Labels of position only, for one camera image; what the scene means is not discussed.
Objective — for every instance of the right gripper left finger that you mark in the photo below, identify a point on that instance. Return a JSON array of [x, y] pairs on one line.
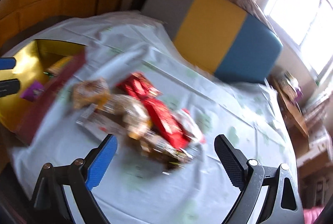
[[49, 201]]

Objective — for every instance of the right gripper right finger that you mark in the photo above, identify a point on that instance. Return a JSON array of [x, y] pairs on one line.
[[282, 203]]

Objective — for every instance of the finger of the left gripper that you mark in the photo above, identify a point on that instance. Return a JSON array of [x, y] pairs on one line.
[[9, 87], [7, 63]]

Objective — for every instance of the white grey snack packet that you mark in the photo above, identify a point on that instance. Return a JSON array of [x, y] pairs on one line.
[[134, 114]]

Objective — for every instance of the nut bar orange packet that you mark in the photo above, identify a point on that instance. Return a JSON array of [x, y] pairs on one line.
[[90, 92]]

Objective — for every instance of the dark red candy packets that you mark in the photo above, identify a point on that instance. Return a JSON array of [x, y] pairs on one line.
[[138, 86]]

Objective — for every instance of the brown gold chocolate packet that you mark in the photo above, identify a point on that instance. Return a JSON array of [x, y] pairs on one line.
[[159, 149]]

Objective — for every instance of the white red snack packet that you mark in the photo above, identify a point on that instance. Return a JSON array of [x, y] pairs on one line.
[[190, 128]]

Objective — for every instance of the purple snack packet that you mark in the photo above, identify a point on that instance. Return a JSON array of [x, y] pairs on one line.
[[33, 91]]

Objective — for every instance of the gold tin box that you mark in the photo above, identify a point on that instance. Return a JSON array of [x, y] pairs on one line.
[[50, 62]]

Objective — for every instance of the wooden side table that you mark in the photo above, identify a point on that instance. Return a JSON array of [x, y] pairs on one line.
[[291, 113]]

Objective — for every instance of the large red snack bag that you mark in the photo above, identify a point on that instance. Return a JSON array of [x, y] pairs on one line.
[[164, 122]]

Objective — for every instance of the tissue box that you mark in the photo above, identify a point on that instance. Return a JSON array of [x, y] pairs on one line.
[[290, 86]]

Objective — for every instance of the grey yellow blue chair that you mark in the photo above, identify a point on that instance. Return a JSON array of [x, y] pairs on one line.
[[218, 37]]

